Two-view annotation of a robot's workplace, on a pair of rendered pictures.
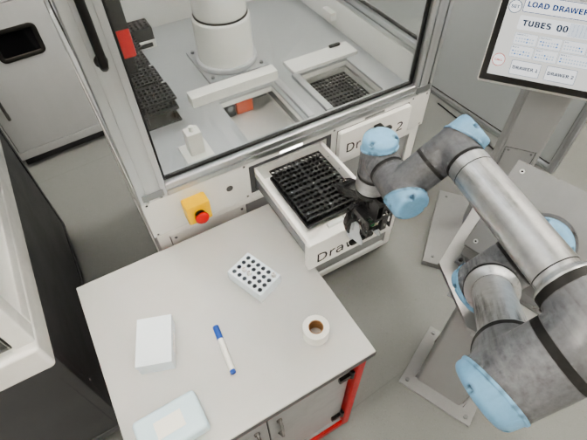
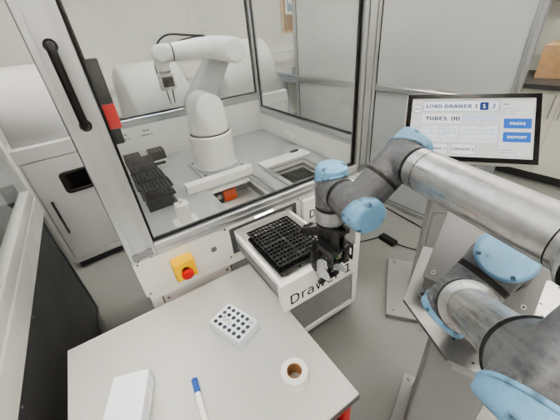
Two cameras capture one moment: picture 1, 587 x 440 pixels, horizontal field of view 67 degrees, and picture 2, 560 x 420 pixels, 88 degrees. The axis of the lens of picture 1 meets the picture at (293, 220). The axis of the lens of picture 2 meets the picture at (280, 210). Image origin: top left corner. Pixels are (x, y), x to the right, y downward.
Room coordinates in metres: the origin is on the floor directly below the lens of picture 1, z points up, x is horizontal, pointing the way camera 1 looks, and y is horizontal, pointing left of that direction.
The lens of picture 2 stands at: (0.09, -0.05, 1.53)
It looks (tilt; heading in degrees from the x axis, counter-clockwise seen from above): 32 degrees down; 0
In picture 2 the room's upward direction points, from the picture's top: 6 degrees counter-clockwise
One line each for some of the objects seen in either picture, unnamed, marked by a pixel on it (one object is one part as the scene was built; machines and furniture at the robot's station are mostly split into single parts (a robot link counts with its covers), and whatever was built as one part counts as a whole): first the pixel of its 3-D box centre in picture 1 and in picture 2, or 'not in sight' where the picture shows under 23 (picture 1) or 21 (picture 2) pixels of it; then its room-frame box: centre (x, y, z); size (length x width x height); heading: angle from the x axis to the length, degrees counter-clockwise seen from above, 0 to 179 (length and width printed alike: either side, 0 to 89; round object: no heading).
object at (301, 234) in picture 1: (311, 189); (282, 244); (0.91, -0.06, 0.86); 0.40 x 0.26 x 0.06; 29
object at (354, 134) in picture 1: (374, 131); (329, 201); (1.16, -0.28, 0.87); 0.29 x 0.02 x 0.11; 119
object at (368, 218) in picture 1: (369, 206); (332, 240); (0.68, -0.18, 1.05); 0.09 x 0.08 x 0.12; 29
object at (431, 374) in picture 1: (475, 335); (450, 374); (0.65, -0.63, 0.38); 0.30 x 0.30 x 0.76; 53
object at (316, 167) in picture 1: (313, 189); (283, 245); (0.90, -0.06, 0.87); 0.22 x 0.18 x 0.06; 29
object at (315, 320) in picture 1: (315, 330); (294, 374); (0.49, -0.05, 0.78); 0.07 x 0.07 x 0.04
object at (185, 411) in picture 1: (171, 426); not in sight; (0.27, 0.28, 0.78); 0.15 x 0.10 x 0.04; 120
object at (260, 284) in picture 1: (254, 277); (234, 325); (0.66, 0.11, 0.78); 0.12 x 0.08 x 0.04; 50
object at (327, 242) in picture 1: (351, 235); (320, 277); (0.73, -0.16, 0.87); 0.29 x 0.02 x 0.11; 119
